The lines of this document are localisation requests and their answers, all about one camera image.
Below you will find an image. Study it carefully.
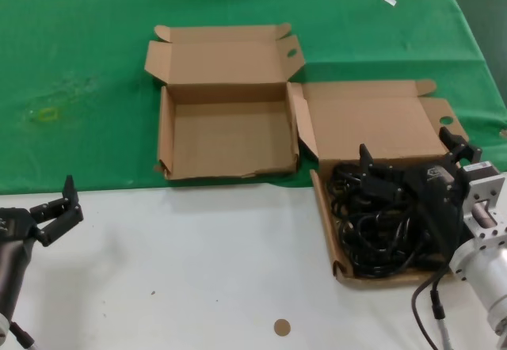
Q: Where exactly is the green table cloth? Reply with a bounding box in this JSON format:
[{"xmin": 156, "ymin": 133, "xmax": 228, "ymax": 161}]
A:
[{"xmin": 0, "ymin": 0, "xmax": 507, "ymax": 192}]

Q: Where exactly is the silver tipped right arm cable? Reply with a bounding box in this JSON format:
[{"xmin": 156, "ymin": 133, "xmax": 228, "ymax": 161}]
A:
[{"xmin": 429, "ymin": 280, "xmax": 453, "ymax": 350}]

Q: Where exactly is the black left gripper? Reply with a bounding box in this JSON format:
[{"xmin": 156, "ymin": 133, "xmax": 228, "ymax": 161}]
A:
[{"xmin": 0, "ymin": 174, "xmax": 86, "ymax": 248}]

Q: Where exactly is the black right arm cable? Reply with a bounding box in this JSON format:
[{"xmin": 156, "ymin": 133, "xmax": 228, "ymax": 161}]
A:
[{"xmin": 410, "ymin": 264, "xmax": 451, "ymax": 350}]

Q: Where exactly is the round cardboard disc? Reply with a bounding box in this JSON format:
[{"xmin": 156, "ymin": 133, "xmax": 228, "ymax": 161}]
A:
[{"xmin": 273, "ymin": 318, "xmax": 292, "ymax": 337}]

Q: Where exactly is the yellow green ring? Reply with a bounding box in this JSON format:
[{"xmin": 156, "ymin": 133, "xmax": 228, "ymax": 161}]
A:
[{"xmin": 37, "ymin": 106, "xmax": 60, "ymax": 124}]

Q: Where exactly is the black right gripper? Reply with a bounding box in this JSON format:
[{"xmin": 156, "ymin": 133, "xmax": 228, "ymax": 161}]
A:
[{"xmin": 358, "ymin": 127, "xmax": 483, "ymax": 257}]

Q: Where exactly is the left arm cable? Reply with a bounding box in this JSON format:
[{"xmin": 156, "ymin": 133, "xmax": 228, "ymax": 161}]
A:
[{"xmin": 10, "ymin": 320, "xmax": 37, "ymax": 350}]

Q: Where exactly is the tangle of black power cables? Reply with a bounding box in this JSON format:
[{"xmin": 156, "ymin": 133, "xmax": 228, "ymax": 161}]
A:
[{"xmin": 327, "ymin": 162, "xmax": 456, "ymax": 280}]

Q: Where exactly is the open cardboard box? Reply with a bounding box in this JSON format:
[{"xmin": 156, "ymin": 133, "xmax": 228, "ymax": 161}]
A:
[
  {"xmin": 143, "ymin": 23, "xmax": 305, "ymax": 181},
  {"xmin": 287, "ymin": 79, "xmax": 470, "ymax": 291}
]

